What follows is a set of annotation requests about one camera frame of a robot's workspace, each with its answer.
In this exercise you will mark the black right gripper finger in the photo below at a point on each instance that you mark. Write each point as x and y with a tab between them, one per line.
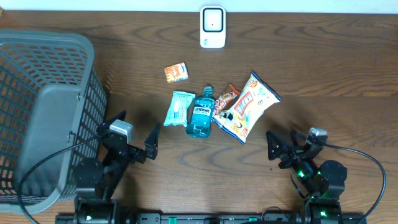
297	138
276	146

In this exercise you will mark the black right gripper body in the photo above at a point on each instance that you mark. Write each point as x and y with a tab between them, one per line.
294	158

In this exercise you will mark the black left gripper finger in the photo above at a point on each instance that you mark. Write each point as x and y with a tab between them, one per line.
120	116
151	143

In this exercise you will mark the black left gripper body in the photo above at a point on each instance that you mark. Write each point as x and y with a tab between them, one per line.
132	155

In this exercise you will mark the mint green wipes pack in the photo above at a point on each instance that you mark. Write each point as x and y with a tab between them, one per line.
179	105

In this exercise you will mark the cream snack chips bag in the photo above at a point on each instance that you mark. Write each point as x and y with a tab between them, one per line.
255	98

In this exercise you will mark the blue Listerine mouthwash bottle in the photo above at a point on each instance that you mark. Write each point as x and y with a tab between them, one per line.
201	118

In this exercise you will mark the orange Top chocolate bar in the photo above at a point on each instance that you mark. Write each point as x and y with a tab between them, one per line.
225	98

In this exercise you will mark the orange snack packet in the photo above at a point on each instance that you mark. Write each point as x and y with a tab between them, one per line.
176	73

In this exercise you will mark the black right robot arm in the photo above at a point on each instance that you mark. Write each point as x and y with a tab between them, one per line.
324	184

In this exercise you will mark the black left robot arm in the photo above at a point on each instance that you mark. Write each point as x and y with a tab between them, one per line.
97	180

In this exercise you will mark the white barcode scanner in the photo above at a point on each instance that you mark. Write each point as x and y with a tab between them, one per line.
212	27

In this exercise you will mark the grey plastic shopping basket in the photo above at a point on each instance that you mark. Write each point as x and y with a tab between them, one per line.
52	102

